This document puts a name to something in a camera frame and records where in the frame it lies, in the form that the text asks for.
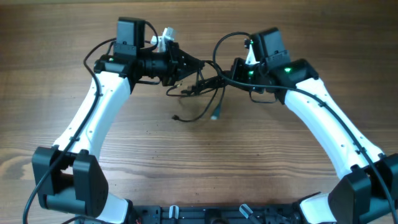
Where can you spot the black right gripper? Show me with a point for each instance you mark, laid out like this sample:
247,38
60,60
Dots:
239,64

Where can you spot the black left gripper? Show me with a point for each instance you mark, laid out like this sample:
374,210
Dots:
178,58

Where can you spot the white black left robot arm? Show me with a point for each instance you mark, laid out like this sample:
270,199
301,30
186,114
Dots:
68,177

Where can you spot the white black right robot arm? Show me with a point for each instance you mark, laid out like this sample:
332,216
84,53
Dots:
367,187

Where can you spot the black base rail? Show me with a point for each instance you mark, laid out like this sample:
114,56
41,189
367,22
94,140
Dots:
269,214

